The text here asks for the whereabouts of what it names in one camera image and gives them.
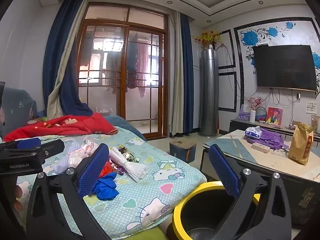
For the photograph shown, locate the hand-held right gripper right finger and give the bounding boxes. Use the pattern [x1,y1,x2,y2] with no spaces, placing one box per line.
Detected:
[207,144,292,240]

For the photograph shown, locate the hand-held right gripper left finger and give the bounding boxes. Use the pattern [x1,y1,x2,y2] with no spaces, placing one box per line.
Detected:
[26,143,110,240]

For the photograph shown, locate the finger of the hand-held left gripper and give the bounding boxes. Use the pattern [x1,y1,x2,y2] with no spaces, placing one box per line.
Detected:
[0,137,42,153]
[15,139,65,160]

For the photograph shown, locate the red plastic wrapper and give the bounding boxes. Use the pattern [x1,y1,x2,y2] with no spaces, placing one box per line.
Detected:
[98,160,113,179]

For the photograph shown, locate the white printed plastic bag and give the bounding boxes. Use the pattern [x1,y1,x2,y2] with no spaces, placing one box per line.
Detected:
[53,137,101,175]

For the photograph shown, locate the white foam net sleeve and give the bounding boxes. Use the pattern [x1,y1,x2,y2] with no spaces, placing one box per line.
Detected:
[109,147,148,182]

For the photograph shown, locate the green black candy wrapper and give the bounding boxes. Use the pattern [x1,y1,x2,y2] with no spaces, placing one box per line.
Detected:
[118,146,140,162]

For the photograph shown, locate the yellow rimmed black bin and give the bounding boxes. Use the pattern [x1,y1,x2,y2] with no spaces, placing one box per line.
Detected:
[166,181,262,240]

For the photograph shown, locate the person's left hand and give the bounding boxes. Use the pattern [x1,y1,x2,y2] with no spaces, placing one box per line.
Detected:
[14,184,27,212]

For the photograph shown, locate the coffee table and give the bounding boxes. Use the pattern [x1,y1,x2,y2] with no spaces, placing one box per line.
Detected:
[200,129,320,230]

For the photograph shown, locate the red blanket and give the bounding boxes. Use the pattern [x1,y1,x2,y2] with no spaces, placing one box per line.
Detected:
[3,112,118,142]

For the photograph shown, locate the grey heart print cushion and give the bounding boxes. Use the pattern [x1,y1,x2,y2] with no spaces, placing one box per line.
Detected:
[0,81,38,140]

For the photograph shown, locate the beige power strip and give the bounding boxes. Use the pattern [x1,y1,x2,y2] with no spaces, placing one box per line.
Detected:
[251,142,271,153]

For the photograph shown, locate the small blue stool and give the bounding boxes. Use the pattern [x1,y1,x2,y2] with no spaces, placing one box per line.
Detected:
[169,140,197,163]

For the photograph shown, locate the white tissue packet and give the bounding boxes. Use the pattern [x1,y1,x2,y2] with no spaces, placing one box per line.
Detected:
[244,126,262,139]

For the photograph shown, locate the purple cloth bag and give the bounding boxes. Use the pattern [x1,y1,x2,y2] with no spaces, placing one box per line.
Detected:
[247,127,290,150]

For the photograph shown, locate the purple box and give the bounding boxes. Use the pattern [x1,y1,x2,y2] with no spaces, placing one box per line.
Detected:
[238,104,251,120]

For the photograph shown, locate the blue denim cushion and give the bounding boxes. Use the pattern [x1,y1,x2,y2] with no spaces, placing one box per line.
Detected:
[105,115,148,142]

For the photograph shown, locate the white vase red flowers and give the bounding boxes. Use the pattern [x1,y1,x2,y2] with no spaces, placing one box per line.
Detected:
[246,96,264,123]

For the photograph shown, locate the cartoon cat printed blanket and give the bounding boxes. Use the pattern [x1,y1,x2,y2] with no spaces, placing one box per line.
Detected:
[15,126,207,239]

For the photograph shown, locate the round glass ornament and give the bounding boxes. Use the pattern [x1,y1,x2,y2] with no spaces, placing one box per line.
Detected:
[255,106,268,123]

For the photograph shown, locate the colourful painting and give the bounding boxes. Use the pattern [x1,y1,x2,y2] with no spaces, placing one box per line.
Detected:
[265,107,283,127]

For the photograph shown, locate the grey tower air conditioner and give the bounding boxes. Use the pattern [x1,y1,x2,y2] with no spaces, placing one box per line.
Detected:
[199,49,220,137]

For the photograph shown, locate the brown paper bag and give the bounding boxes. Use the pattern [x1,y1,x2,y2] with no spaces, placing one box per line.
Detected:
[287,123,314,166]

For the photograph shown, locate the green fleece garment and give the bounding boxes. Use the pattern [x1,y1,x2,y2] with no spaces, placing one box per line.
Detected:
[117,226,175,240]

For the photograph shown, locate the blue curtain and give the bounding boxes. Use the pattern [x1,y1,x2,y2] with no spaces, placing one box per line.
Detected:
[180,14,194,134]
[42,0,94,117]

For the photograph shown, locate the beige curtain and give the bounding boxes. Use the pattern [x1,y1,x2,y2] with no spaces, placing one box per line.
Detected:
[168,11,184,137]
[47,0,89,120]

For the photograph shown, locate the wooden sliding glass door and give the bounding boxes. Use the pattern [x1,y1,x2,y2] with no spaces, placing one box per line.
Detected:
[75,2,168,138]

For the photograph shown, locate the pink hanging garment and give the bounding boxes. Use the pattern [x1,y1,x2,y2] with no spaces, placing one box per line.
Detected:
[136,44,150,98]

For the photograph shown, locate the dark hanging garment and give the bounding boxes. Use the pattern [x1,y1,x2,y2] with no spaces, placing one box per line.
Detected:
[126,34,138,89]

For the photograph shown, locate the yellow red flower decoration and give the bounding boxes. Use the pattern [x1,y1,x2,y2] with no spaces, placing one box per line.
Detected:
[194,30,222,49]

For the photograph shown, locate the black wall television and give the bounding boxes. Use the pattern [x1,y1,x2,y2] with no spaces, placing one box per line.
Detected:
[252,45,318,92]

